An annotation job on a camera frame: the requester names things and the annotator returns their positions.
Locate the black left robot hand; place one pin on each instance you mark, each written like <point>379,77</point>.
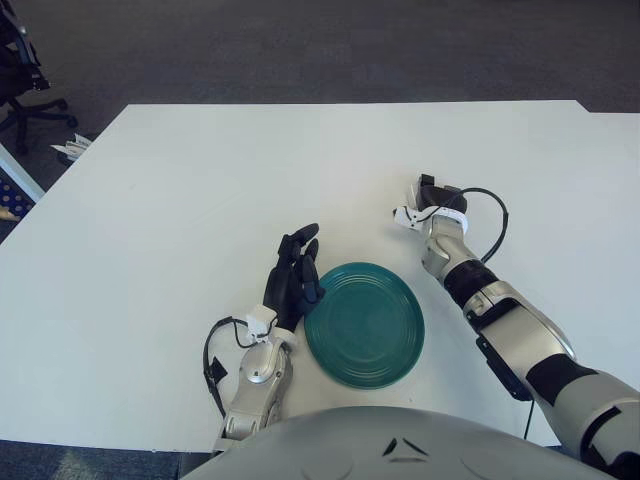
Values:
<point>282,290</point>

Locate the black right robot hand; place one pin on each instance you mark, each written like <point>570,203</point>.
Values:
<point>442,197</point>

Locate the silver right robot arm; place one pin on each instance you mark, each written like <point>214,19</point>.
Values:
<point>520,330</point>

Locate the green ribbed plate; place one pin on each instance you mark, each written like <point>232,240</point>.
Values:
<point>365,325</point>

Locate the grey robot torso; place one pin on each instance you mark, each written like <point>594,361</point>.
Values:
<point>375,450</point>

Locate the white paper leaflets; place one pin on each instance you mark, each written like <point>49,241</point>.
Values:
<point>71,147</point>

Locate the blue dotted box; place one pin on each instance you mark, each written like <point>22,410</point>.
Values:
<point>11,200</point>

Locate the black office chair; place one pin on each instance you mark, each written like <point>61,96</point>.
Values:
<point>17,65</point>

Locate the white furniture frame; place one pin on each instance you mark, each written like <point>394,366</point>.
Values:
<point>19,175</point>

